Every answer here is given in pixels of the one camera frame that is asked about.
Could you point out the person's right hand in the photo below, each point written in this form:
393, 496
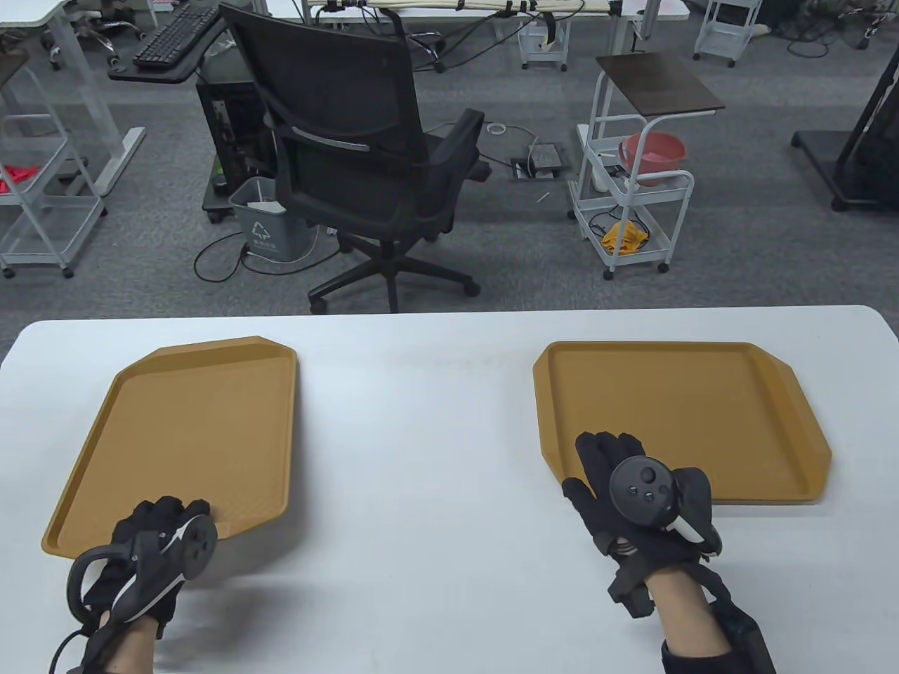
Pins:
597, 505

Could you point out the person's left hand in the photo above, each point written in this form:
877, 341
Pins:
165, 562

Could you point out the person's left fingers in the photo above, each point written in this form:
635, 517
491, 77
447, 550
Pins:
168, 511

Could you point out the person's right thumb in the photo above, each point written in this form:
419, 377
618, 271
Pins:
579, 502

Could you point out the person's left forearm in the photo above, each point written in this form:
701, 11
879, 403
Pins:
130, 646

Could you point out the person's right forearm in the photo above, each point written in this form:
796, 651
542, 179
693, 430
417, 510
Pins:
681, 618

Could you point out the black left glove controller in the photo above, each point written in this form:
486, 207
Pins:
151, 569

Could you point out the black glove controller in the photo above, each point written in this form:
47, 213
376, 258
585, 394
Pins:
151, 569
642, 495

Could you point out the black right glove controller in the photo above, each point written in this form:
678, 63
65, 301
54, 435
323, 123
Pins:
642, 495

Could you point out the brown plastic tray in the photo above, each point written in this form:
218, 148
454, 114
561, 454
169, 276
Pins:
688, 407
189, 435

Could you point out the yellow cloth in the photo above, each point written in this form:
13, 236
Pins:
625, 237

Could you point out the grey waste bin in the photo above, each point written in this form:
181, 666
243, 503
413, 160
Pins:
263, 225

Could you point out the floor power socket box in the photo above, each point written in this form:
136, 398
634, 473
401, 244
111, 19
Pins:
541, 160

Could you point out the red plastic basin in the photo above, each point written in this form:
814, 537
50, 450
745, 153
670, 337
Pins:
653, 154

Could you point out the red cloth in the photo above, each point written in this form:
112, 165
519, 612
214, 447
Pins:
17, 175

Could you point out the black computer tower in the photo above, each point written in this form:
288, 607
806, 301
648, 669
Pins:
232, 126

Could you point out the white cart with dark top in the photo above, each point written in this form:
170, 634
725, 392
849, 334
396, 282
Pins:
657, 84

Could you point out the black stand base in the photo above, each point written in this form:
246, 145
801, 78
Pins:
836, 161

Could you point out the black keyboard shelf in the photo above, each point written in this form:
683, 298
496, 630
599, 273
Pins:
165, 72

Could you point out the black mesh office chair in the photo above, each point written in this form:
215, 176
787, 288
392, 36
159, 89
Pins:
337, 105

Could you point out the white standing desk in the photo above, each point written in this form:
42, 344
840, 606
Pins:
77, 63

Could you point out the small white rolling cart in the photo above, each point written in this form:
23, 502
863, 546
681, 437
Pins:
544, 45

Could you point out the black keyboard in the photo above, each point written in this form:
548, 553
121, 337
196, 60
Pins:
175, 35

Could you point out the white rolling cart with shelves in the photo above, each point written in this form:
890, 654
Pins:
723, 35

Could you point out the long white table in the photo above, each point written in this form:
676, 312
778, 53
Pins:
632, 8

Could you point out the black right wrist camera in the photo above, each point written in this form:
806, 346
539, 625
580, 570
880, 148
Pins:
632, 590

